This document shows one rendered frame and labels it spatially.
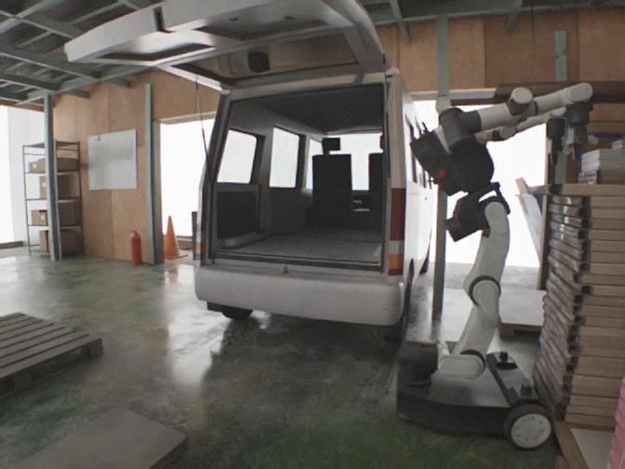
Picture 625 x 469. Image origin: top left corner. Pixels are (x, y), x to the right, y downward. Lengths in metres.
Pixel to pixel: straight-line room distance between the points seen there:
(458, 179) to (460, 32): 2.95
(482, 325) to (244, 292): 1.44
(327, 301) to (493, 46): 3.20
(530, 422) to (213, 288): 1.97
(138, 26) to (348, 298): 1.68
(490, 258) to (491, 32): 3.09
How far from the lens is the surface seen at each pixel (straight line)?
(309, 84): 2.62
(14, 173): 9.48
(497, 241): 1.67
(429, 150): 1.61
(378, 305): 2.12
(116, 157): 6.40
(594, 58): 4.50
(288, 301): 2.26
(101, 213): 6.74
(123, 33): 1.67
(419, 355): 1.77
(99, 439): 1.55
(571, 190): 1.62
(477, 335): 1.79
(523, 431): 1.80
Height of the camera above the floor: 1.05
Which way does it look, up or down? 7 degrees down
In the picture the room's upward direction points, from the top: straight up
